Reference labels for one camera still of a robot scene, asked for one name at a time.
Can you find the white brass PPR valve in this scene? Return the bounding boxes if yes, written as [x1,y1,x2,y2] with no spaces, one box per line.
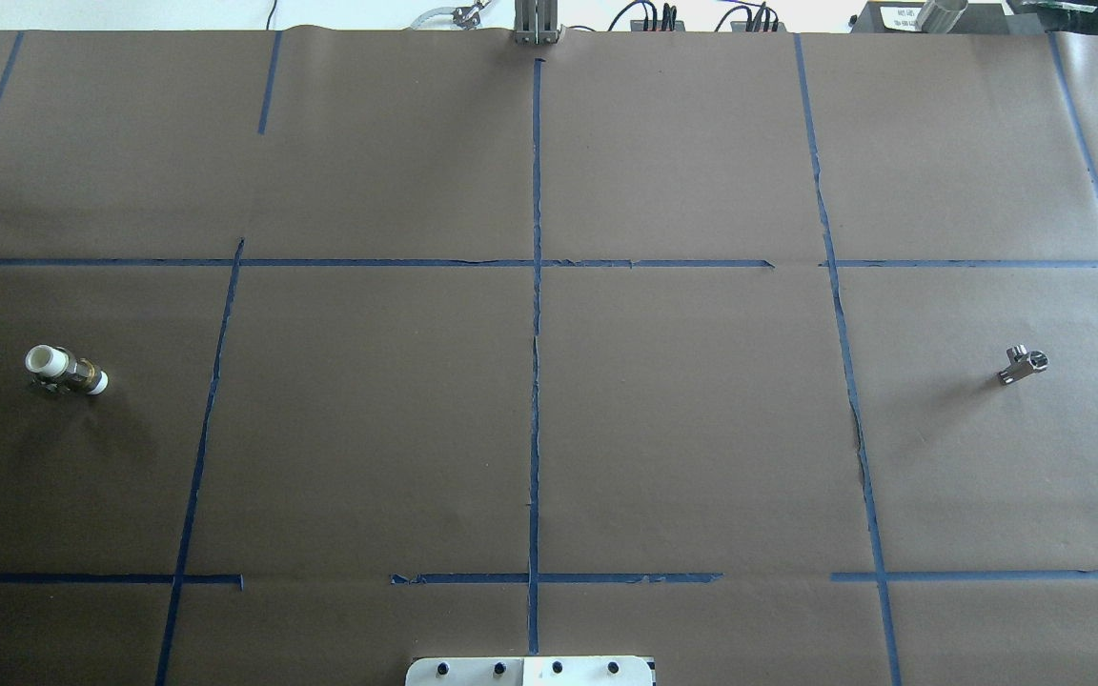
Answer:
[25,344,111,396]

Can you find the brown paper table mat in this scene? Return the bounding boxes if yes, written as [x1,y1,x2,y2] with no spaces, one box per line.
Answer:
[0,27,1098,685]

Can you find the black power strip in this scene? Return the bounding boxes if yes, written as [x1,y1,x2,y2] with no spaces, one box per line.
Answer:
[619,1,679,33]

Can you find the steel metal cup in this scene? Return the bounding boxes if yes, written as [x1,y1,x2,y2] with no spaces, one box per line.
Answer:
[914,0,970,34]

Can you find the aluminium profile camera post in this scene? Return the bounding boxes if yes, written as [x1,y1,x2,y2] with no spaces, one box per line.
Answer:
[513,0,561,45]

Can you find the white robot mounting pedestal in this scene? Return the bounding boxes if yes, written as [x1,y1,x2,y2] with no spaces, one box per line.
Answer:
[404,655,658,685]

